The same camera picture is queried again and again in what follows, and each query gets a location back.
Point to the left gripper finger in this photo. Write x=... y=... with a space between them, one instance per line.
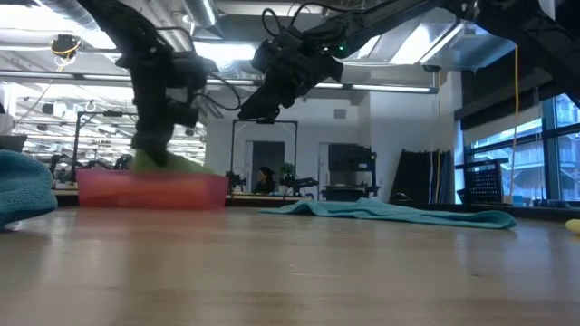
x=154 y=147

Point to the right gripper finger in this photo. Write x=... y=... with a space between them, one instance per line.
x=265 y=106

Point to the green microfiber towel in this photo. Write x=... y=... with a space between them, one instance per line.
x=181 y=165

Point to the teal microfiber towel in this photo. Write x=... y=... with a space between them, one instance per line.
x=22 y=190
x=385 y=213

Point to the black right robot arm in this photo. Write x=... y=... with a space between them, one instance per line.
x=408 y=13

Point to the black background robot arm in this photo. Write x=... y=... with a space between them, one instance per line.
x=235 y=179
x=299 y=185

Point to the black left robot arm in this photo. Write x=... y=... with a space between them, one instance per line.
x=131 y=27

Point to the pink plastic basket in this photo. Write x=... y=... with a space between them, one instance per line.
x=90 y=199

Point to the yellow microfiber towel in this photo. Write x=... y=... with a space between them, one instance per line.
x=574 y=226

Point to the small green background plant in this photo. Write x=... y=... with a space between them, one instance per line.
x=287 y=168

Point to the person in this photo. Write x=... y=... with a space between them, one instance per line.
x=265 y=181

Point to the long ceiling light fixture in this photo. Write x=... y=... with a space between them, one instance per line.
x=68 y=77
x=389 y=88

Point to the black background cabinet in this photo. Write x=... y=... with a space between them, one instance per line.
x=349 y=158

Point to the dark background monitor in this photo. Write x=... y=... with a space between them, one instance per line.
x=11 y=142

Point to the black hanging curtain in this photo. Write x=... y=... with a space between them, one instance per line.
x=417 y=172

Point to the black mesh cart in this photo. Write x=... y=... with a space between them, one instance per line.
x=482 y=181

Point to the black background workstation frame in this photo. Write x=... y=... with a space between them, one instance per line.
x=265 y=121
x=109 y=113

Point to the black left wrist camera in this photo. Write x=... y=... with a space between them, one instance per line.
x=195 y=72

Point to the silver ventilation duct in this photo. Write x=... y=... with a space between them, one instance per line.
x=430 y=41

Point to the black window frame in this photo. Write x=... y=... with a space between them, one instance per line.
x=548 y=136

